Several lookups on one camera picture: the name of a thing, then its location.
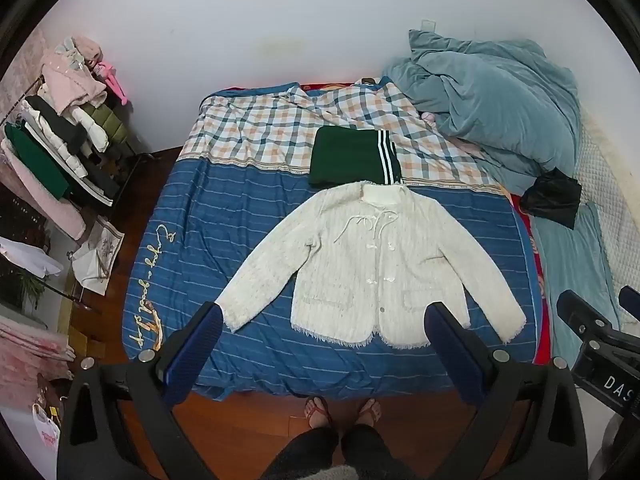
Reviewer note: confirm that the person's right foot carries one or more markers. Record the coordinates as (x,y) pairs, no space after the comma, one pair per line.
(370,411)

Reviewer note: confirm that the blue-grey quilt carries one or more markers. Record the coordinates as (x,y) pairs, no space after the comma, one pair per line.
(490,95)

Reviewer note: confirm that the white cloth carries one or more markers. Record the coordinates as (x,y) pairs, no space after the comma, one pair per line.
(25,255)

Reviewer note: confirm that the white fuzzy jacket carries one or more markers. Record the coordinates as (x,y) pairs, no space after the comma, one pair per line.
(350,260)

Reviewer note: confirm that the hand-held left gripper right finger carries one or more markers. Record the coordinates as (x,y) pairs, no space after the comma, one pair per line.
(451,355)

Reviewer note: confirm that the person's left foot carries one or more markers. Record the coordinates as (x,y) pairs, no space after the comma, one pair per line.
(317,410)

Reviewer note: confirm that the white bag with red print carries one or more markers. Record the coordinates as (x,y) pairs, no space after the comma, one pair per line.
(46,430)

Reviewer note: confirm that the blue striped plaid bedsheet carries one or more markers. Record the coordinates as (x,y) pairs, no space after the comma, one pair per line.
(225,200)

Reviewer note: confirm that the light blue blanket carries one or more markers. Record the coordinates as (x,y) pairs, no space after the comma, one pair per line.
(570,260)

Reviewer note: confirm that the person's black trouser legs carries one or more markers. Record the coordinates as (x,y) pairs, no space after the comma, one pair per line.
(325,452)

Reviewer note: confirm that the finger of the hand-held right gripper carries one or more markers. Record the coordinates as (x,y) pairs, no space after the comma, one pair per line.
(582,312)
(631,296)

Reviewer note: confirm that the white quilted mattress pad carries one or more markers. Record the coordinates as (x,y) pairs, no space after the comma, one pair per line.
(610,185)

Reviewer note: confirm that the folded green striped garment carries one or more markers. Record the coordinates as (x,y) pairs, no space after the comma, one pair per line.
(345,155)

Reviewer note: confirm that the person's foot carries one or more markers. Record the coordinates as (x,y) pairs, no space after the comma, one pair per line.
(370,411)
(317,410)

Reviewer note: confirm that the red sheet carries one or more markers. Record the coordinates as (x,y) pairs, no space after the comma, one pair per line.
(542,342)

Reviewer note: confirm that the black plastic bag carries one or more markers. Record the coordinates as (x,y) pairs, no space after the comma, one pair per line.
(552,197)

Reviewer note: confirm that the row of hanging clothes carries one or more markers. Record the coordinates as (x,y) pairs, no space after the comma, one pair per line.
(65,125)

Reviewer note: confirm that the white wall hook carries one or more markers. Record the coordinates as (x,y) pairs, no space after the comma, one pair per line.
(428,25)

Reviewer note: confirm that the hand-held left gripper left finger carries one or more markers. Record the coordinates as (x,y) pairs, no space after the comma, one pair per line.
(196,352)

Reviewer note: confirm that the pink clothes pile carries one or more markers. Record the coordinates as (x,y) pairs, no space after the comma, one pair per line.
(27,360)

